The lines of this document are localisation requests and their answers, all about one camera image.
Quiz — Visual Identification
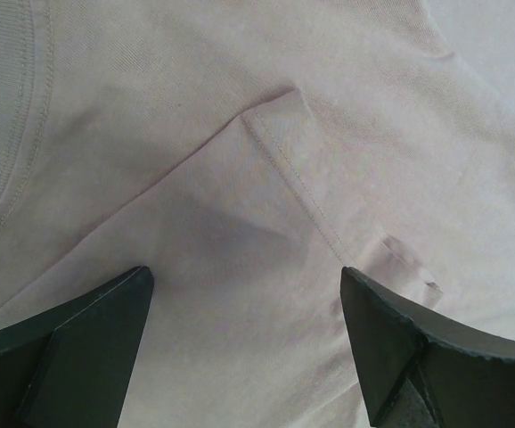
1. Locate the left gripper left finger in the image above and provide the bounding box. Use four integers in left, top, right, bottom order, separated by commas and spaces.
0, 267, 154, 428

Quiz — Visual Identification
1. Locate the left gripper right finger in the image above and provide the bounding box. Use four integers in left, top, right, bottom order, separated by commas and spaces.
340, 267, 515, 427

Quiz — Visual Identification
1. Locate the pink t shirt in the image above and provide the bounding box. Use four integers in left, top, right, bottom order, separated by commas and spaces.
0, 1, 515, 427

